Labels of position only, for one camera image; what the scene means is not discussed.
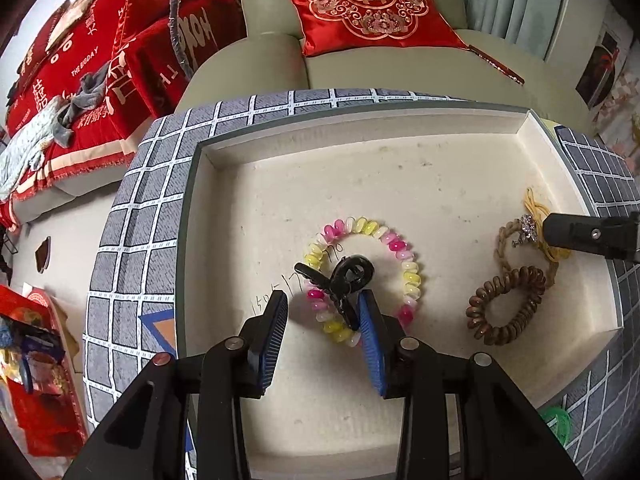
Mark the shallow grey cardboard tray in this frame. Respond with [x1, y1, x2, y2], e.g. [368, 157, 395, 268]
[176, 101, 603, 479]

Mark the red covered sofa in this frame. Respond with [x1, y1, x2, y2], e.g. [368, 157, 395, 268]
[0, 0, 249, 224]

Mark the small silver charm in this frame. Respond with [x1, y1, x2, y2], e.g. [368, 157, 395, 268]
[512, 214, 539, 247]

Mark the braided tan rope bracelet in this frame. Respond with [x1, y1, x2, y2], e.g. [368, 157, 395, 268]
[493, 219, 561, 288]

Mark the white crumpled blanket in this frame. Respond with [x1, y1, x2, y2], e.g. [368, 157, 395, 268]
[1, 96, 65, 200]

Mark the brown spiral hair tie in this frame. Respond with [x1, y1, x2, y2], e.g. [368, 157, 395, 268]
[465, 264, 548, 347]

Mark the olive green armchair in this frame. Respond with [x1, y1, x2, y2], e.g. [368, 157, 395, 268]
[177, 0, 594, 134]

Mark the red snack box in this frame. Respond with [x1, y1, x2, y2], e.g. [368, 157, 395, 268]
[1, 286, 87, 458]

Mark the lower white washing machine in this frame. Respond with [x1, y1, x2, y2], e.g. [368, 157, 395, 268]
[576, 23, 634, 110]

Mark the flexible gooseneck camera stand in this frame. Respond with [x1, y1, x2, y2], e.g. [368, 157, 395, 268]
[168, 0, 194, 81]

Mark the grey crumpled garment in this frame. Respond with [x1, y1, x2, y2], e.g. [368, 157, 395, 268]
[52, 62, 108, 148]

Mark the grey checked tablecloth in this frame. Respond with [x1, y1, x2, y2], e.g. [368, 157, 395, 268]
[82, 88, 639, 479]

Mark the pink yellow beaded bracelet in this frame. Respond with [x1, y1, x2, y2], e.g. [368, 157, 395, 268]
[304, 216, 423, 349]

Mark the black hair claw clip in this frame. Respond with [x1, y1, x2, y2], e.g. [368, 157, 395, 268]
[294, 255, 374, 330]

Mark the red embroidered cushion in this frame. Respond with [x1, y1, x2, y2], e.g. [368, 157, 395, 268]
[291, 0, 470, 58]

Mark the green translucent bangle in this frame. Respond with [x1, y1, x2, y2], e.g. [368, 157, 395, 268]
[538, 406, 572, 448]

